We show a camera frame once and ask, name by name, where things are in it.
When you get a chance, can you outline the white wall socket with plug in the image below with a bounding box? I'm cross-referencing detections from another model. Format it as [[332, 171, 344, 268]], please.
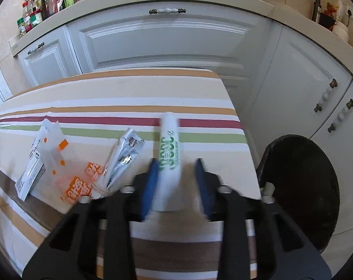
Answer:
[[341, 4, 353, 21]]

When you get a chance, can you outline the narrow drawer handle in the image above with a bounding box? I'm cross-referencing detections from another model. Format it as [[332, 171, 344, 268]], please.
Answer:
[[27, 43, 45, 54]]

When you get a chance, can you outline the wide white cabinet drawer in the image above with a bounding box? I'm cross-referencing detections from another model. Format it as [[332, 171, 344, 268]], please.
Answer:
[[66, 5, 271, 77]]

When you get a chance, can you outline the black trash bin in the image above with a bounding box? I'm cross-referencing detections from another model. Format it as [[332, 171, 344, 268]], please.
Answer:
[[256, 134, 341, 253]]

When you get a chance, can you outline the white orange plastic bag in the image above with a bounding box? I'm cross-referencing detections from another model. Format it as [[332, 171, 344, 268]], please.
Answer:
[[36, 119, 107, 205]]

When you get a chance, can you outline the white tube with green print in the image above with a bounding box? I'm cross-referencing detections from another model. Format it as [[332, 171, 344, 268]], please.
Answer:
[[151, 111, 185, 212]]

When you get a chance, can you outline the white beaded door handle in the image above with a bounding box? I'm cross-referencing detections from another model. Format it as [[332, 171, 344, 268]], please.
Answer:
[[313, 79, 338, 113], [327, 99, 353, 133]]

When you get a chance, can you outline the dark glass oil bottle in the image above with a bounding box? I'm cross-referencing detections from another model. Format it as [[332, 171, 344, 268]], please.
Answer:
[[312, 0, 323, 24]]

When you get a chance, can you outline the white cabinet door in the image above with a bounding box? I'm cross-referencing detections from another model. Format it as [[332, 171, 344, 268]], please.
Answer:
[[310, 79, 353, 237], [281, 24, 353, 141]]

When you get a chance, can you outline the striped tablecloth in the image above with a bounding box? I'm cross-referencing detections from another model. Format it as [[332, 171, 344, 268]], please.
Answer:
[[0, 68, 263, 280]]

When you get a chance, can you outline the group of condiment bottles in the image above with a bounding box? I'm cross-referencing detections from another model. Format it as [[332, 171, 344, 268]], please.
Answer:
[[16, 0, 94, 39]]

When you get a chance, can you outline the white jar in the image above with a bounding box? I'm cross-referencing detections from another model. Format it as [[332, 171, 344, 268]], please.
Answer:
[[331, 20, 350, 43]]

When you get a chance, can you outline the small white carton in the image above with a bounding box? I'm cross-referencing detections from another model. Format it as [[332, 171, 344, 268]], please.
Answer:
[[14, 139, 46, 202]]

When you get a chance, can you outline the narrow white cabinet drawer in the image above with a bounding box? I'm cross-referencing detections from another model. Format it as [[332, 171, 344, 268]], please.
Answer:
[[17, 39, 84, 88]]

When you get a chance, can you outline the black holder with red items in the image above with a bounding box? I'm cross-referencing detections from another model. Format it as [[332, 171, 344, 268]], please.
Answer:
[[319, 1, 338, 31]]

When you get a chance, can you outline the wide drawer handle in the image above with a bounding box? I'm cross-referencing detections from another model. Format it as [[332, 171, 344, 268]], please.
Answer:
[[149, 8, 187, 15]]

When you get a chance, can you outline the silver foil wrapper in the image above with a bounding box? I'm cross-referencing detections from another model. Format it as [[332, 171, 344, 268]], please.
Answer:
[[92, 128, 145, 196]]

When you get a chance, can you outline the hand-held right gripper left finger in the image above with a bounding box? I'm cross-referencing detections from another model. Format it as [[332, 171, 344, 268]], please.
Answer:
[[22, 159, 160, 280]]

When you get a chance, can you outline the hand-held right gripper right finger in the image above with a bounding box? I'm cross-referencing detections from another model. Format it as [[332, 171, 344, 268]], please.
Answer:
[[195, 157, 333, 280]]

